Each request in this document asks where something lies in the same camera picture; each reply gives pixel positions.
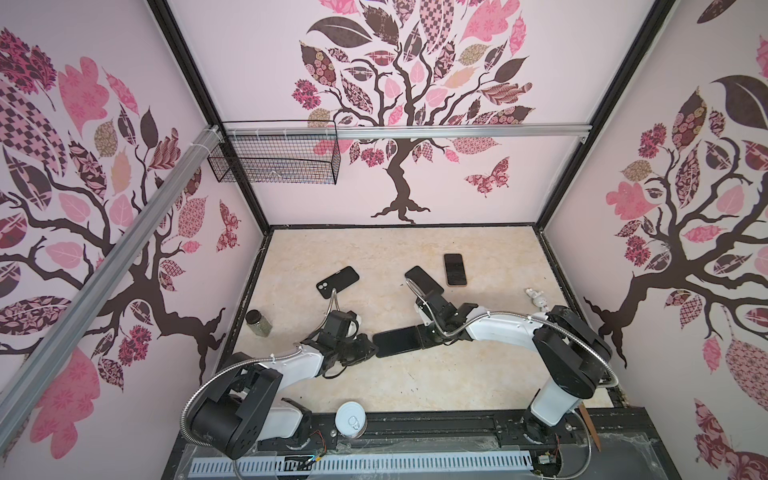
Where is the black smartphone with silver frame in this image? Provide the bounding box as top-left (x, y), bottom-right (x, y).
top-left (444, 253), bottom-right (468, 286)

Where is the black smartphone centre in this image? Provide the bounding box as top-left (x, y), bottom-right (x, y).
top-left (405, 266), bottom-right (444, 297)

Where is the white round can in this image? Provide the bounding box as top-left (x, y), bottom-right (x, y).
top-left (334, 401), bottom-right (367, 439)

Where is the glass spice jar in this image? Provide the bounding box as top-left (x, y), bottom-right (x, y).
top-left (245, 309), bottom-right (273, 338)

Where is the small white figurine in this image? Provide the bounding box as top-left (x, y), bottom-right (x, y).
top-left (525, 288), bottom-right (550, 312)

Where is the brown wooden stick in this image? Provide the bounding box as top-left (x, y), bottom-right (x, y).
top-left (579, 403), bottom-right (602, 452)

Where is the white slotted cable duct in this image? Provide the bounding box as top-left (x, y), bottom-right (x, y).
top-left (186, 451), bottom-right (533, 479)

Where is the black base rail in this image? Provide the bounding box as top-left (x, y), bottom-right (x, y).
top-left (162, 408), bottom-right (681, 479)

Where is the black wire basket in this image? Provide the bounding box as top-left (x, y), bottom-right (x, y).
top-left (208, 120), bottom-right (341, 185)

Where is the silver aluminium rail back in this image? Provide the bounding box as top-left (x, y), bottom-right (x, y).
top-left (225, 123), bottom-right (592, 140)

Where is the silver aluminium rail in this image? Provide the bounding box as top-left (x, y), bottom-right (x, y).
top-left (1, 125), bottom-right (222, 448)
top-left (225, 123), bottom-right (592, 140)

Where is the silver aluminium rail left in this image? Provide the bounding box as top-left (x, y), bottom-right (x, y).
top-left (1, 125), bottom-right (222, 448)

